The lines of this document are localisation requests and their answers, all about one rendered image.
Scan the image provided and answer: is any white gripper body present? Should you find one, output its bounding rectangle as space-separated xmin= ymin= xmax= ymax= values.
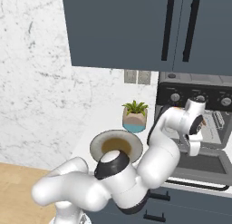
xmin=180 ymin=132 xmax=204 ymax=158

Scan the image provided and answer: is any toaster oven glass door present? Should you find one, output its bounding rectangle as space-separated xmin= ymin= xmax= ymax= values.
xmin=164 ymin=146 xmax=232 ymax=192

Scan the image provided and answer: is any dark grey cupboard door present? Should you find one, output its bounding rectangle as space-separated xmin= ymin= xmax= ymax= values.
xmin=172 ymin=0 xmax=232 ymax=77
xmin=61 ymin=0 xmax=185 ymax=73

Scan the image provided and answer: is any dark grey drawer front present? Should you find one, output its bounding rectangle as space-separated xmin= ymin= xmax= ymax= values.
xmin=85 ymin=200 xmax=232 ymax=224
xmin=147 ymin=185 xmax=232 ymax=217

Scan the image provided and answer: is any green plant in pot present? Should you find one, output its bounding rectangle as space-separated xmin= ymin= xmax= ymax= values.
xmin=121 ymin=100 xmax=150 ymax=134

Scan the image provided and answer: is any grey round plate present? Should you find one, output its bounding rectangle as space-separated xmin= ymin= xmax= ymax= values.
xmin=89 ymin=129 xmax=144 ymax=164

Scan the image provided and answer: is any black toaster oven door handle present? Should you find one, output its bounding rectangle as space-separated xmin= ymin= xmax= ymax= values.
xmin=165 ymin=178 xmax=231 ymax=192

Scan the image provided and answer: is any black drawer handle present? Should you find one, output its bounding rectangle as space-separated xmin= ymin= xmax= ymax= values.
xmin=149 ymin=192 xmax=171 ymax=202
xmin=142 ymin=212 xmax=167 ymax=223

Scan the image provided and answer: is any grey wall outlet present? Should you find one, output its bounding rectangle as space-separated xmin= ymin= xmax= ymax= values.
xmin=137 ymin=70 xmax=152 ymax=85
xmin=123 ymin=69 xmax=138 ymax=84

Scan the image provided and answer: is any black cupboard door handle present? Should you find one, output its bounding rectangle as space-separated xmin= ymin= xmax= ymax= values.
xmin=181 ymin=0 xmax=201 ymax=63
xmin=160 ymin=0 xmax=176 ymax=62

